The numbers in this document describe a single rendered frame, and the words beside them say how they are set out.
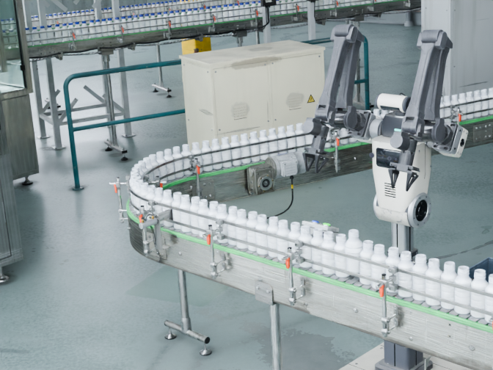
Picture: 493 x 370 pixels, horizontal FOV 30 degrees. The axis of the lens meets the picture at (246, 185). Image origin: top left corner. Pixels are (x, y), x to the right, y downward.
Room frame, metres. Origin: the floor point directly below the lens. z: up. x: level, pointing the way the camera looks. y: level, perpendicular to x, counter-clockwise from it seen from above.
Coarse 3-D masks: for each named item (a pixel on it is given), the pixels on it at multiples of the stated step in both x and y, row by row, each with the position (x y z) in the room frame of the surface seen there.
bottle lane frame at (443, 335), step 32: (192, 256) 3.84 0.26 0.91; (224, 256) 3.69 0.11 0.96; (256, 256) 3.57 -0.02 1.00; (288, 288) 3.43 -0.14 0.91; (320, 288) 3.31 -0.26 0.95; (352, 288) 3.20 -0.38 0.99; (352, 320) 3.20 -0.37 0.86; (416, 320) 2.99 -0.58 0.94; (448, 320) 2.90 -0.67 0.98; (448, 352) 2.90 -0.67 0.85; (480, 352) 2.81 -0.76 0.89
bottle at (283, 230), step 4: (280, 220) 3.52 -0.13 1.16; (284, 220) 3.52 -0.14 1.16; (280, 224) 3.49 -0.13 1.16; (284, 224) 3.49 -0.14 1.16; (280, 228) 3.50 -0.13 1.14; (284, 228) 3.49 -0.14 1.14; (276, 232) 3.51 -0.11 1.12; (280, 232) 3.49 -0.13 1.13; (284, 232) 3.49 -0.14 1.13; (288, 232) 3.49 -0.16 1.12; (284, 236) 3.48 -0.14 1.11; (280, 240) 3.48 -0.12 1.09; (284, 240) 3.48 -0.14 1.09; (280, 244) 3.48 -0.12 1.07; (284, 244) 3.48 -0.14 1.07; (288, 244) 3.48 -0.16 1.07; (280, 248) 3.48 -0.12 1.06; (284, 248) 3.48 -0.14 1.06; (284, 252) 3.48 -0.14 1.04; (280, 256) 3.49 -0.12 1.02; (284, 256) 3.48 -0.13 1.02; (280, 260) 3.49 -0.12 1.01; (284, 260) 3.48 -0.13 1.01
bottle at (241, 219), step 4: (240, 212) 3.66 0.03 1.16; (244, 212) 3.67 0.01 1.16; (240, 216) 3.66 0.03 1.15; (244, 216) 3.66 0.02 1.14; (236, 220) 3.67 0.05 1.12; (240, 220) 3.66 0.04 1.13; (244, 220) 3.66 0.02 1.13; (240, 224) 3.65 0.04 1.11; (244, 224) 3.65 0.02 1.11; (236, 228) 3.66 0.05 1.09; (240, 228) 3.65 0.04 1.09; (236, 232) 3.66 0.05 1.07; (240, 232) 3.65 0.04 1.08; (244, 232) 3.65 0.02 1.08; (236, 236) 3.67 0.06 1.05; (240, 236) 3.65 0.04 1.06; (244, 236) 3.65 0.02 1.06; (244, 240) 3.65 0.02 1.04; (236, 244) 3.67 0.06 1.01; (240, 244) 3.65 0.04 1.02; (244, 244) 3.65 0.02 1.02; (240, 248) 3.65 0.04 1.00; (244, 248) 3.65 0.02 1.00
